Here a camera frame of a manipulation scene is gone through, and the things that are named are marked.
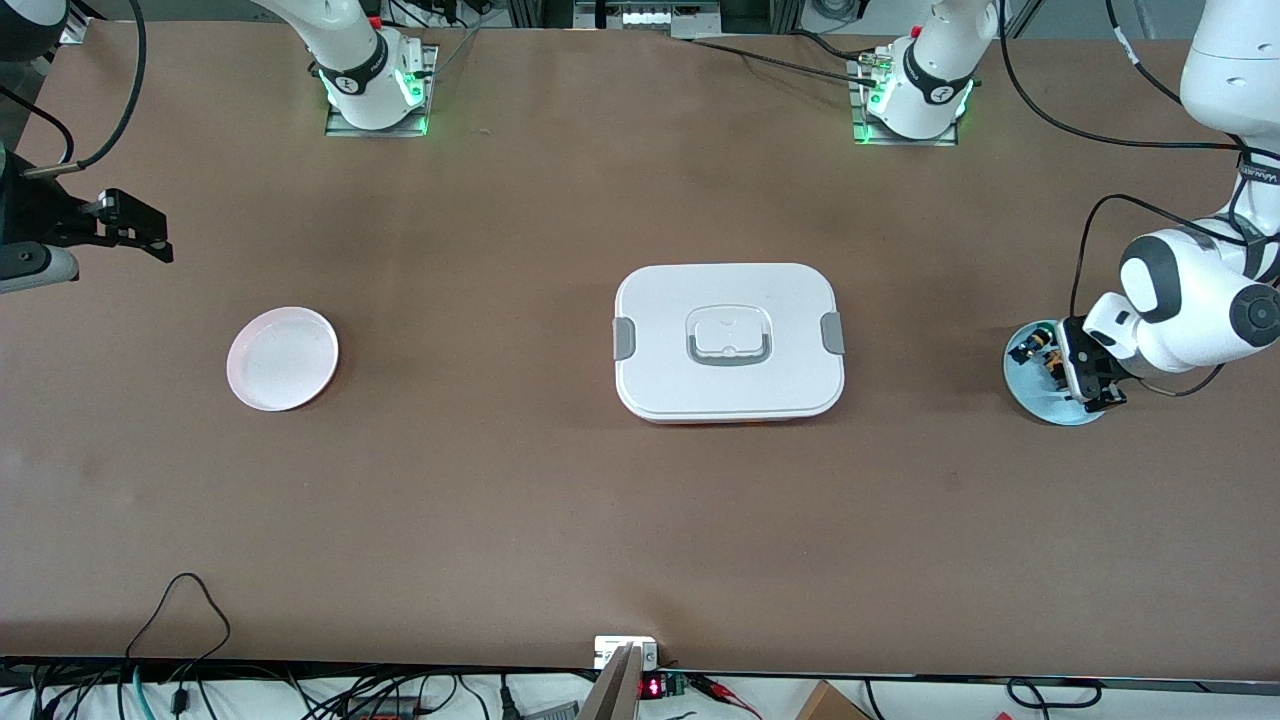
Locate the green push-button switch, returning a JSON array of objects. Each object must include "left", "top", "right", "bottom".
[{"left": 1008, "top": 324, "right": 1058, "bottom": 365}]

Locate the white lidded lunch box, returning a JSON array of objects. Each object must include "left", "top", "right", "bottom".
[{"left": 612, "top": 263, "right": 846, "bottom": 424}]

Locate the red clip lead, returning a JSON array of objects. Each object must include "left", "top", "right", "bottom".
[{"left": 690, "top": 675, "right": 763, "bottom": 717}]

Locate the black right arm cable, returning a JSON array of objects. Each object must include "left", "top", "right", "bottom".
[{"left": 0, "top": 0, "right": 149, "bottom": 181}]

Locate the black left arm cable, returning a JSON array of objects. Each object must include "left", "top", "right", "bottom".
[{"left": 1000, "top": 0, "right": 1280, "bottom": 398}]

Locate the pink round plate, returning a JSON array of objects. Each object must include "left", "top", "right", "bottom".
[{"left": 227, "top": 306, "right": 340, "bottom": 413}]

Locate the black cable bundle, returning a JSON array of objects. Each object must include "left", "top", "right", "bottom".
[{"left": 690, "top": 38, "right": 881, "bottom": 87}]

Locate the brown cardboard piece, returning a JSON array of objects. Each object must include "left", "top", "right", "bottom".
[{"left": 795, "top": 680, "right": 871, "bottom": 720}]

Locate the white power strip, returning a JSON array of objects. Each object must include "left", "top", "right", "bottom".
[{"left": 575, "top": 0, "right": 721, "bottom": 31}]

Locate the black looped cable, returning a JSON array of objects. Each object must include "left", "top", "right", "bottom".
[{"left": 125, "top": 572, "right": 232, "bottom": 686}]

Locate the black coiled cable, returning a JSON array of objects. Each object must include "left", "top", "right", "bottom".
[{"left": 1005, "top": 678, "right": 1103, "bottom": 711}]

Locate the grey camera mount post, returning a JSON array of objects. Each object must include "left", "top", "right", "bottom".
[{"left": 580, "top": 635, "right": 661, "bottom": 720}]

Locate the light blue round plate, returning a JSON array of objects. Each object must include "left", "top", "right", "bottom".
[{"left": 1003, "top": 320, "right": 1107, "bottom": 427}]

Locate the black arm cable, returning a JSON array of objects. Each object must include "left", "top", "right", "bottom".
[
  {"left": 0, "top": 0, "right": 149, "bottom": 181},
  {"left": 1000, "top": 0, "right": 1280, "bottom": 398}
]

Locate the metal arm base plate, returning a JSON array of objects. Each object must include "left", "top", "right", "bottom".
[
  {"left": 850, "top": 55, "right": 959, "bottom": 147},
  {"left": 325, "top": 45, "right": 439, "bottom": 138}
]

